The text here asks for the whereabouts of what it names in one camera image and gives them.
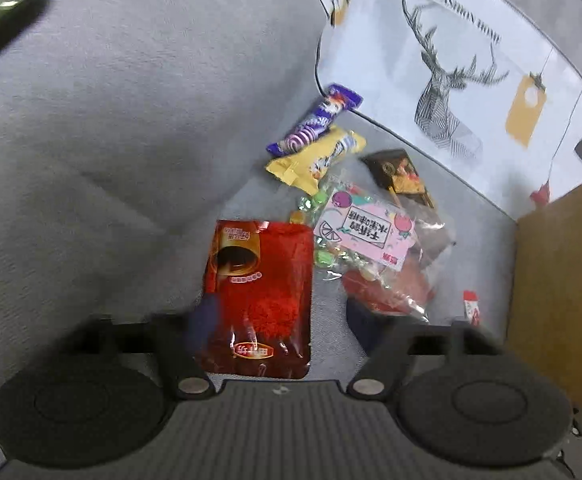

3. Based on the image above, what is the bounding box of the red snack pouch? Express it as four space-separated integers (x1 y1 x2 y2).
193 219 316 380

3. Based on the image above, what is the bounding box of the purple snack packet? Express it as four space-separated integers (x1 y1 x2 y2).
266 83 363 157

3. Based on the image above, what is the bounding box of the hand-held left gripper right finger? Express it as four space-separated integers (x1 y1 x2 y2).
346 305 504 401

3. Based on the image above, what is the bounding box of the yellow snack packet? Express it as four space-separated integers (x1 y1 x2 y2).
265 127 367 196

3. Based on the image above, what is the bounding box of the clear candy bag pink label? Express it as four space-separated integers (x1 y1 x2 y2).
291 155 458 321

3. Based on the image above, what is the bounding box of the grey bed sheet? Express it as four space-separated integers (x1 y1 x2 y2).
0 110 519 391

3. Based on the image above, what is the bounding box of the cardboard box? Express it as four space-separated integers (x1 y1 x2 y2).
506 180 582 451

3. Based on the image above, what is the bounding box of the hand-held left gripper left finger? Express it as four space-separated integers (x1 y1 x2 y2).
68 296 222 401

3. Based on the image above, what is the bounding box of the deer print quilt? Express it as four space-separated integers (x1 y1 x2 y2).
0 0 582 241

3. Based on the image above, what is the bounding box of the small red white sachet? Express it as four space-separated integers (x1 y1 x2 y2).
462 290 482 327

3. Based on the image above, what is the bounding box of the dark cracker packet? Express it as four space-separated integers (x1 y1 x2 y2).
360 149 437 209

